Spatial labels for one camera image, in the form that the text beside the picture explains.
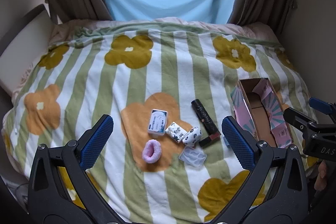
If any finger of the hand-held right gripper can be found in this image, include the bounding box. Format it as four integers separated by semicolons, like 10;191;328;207
283;107;319;132
309;97;336;117

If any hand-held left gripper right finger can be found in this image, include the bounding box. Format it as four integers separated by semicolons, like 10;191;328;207
210;115;313;224

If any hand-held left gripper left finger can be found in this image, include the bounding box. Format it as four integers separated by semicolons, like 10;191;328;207
28;114;124;224

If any cardboard box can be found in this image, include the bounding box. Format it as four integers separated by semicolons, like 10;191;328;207
230;78;294;149

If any black bag roll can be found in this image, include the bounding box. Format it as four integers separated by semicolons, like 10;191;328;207
191;99;220;135

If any white panda print pouch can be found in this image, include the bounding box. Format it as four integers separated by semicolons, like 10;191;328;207
182;127;203;147

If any white printed tissue pack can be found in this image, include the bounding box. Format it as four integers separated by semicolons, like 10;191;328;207
165;122;186;144

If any person's right hand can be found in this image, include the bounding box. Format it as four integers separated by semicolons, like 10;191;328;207
314;160;332;191

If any black and red lipstick box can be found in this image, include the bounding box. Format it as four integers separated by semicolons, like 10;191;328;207
198;131;222;147

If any clear plastic case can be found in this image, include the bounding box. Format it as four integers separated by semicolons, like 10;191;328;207
178;145;207;169

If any pink fuzzy scrunchie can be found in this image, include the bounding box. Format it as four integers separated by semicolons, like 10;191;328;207
142;140;161;164

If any small white flat box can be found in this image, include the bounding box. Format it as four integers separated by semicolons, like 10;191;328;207
147;109;169;136

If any striped floral blanket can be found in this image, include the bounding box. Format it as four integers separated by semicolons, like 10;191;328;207
1;23;319;223

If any cream padded headboard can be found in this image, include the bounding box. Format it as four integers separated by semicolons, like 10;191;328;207
0;4;54;98

